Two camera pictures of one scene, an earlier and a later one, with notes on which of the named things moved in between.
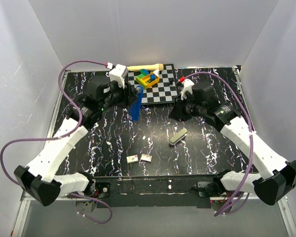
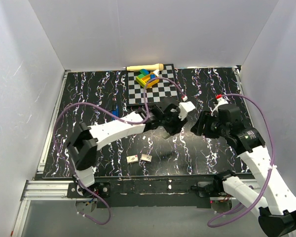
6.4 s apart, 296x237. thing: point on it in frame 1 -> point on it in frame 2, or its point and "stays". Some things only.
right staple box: [146, 158] stays
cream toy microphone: [159, 66] stays
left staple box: [132, 159] stays
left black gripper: [126, 92] -> [177, 128]
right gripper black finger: [181, 110] -> [199, 127]
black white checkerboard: [163, 91] stays
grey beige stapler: [178, 137] -> [166, 135]
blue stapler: [134, 108] -> [116, 112]
